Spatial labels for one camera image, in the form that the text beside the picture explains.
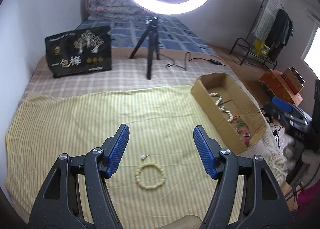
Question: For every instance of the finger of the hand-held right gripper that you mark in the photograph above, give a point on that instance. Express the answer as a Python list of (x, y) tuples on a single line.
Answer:
[(277, 114), (282, 104)]

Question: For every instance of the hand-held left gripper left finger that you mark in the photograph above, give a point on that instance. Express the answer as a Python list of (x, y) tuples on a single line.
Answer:
[(117, 151)]

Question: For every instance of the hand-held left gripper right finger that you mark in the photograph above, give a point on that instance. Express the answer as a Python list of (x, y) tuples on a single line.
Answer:
[(205, 152)]

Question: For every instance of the cardboard box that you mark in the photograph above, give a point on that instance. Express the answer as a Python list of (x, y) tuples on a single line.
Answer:
[(220, 86)]

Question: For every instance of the orange box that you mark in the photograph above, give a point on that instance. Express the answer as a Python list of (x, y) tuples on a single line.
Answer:
[(275, 84)]

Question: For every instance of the stacked flat boxes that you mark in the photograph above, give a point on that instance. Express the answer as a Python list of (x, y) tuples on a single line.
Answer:
[(293, 80)]

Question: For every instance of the yellow striped cloth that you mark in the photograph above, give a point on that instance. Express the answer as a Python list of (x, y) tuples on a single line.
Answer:
[(75, 124)]

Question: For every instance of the window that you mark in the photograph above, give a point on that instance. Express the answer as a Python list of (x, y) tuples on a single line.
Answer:
[(313, 54)]

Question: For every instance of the yellow box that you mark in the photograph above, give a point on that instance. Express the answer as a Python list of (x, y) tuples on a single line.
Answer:
[(261, 47)]

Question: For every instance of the dark hanging clothes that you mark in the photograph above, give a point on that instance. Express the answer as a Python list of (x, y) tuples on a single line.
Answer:
[(280, 34)]

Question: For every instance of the black metal clothes rack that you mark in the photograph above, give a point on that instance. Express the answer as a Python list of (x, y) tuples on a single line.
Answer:
[(240, 46)]

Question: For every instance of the beige plaid blanket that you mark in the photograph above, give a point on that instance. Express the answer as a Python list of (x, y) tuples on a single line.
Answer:
[(125, 79)]

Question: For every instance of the beige rounded object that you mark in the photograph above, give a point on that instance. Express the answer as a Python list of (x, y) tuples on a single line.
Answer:
[(180, 222)]

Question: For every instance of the pink cloth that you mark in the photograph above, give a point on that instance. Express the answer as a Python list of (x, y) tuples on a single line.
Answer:
[(308, 204)]

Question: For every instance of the striped hanging towel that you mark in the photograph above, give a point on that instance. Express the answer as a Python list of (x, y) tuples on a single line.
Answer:
[(265, 14)]

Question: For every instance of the black tripod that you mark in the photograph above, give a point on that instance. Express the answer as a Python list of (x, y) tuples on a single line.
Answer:
[(151, 51)]

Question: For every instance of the black printed snack bag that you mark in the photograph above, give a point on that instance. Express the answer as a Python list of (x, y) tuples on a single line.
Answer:
[(75, 54)]

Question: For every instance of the blue patterned bed sheet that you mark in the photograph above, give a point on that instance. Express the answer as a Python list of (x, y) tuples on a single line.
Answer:
[(175, 34)]

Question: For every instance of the folded floral quilt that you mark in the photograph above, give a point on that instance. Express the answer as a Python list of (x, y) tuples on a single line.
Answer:
[(107, 4)]

